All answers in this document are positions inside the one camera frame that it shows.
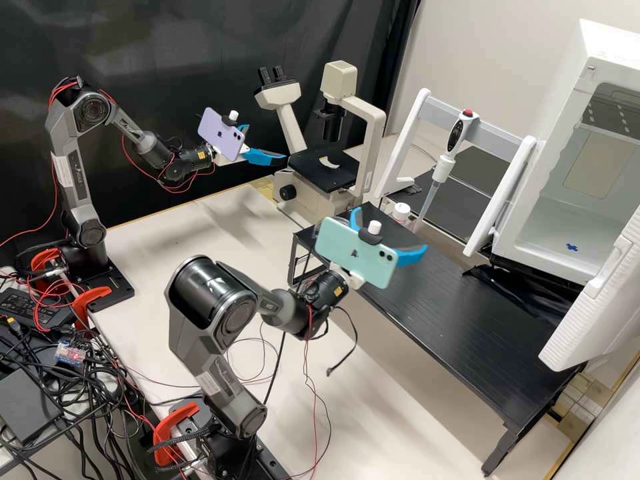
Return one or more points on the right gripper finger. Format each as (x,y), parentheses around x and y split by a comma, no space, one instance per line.
(412,255)
(355,220)

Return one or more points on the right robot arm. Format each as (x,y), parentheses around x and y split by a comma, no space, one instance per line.
(210,310)

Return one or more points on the incubator door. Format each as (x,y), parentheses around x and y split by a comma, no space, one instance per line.
(595,310)

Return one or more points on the wrist camera phone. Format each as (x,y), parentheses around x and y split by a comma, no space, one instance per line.
(220,131)
(350,250)

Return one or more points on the left wrist camera phone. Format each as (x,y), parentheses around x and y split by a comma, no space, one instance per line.
(220,131)

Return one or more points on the black platform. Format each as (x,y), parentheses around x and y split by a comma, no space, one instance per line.
(465,210)
(450,320)

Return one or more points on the white pipette stand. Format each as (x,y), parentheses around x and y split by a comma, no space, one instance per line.
(500,137)

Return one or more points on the black power adapter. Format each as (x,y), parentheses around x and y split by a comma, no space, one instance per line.
(35,307)

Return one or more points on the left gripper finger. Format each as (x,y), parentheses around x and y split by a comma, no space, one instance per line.
(245,129)
(265,158)

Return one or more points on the white incubator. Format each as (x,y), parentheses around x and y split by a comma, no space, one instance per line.
(560,100)

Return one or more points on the pipette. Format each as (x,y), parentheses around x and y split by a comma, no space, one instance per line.
(457,132)

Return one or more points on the black flat box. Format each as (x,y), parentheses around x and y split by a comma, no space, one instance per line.
(25,405)

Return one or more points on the orange clamp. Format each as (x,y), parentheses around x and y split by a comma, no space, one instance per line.
(92,295)
(45,260)
(172,422)

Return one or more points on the cream microscope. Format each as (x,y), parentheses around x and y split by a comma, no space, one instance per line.
(310,200)

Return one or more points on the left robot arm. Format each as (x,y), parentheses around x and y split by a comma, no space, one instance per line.
(75,165)

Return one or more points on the small circuit board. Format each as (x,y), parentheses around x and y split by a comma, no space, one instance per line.
(67,354)

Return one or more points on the right wrist camera phone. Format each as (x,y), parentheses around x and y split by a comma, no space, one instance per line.
(350,250)

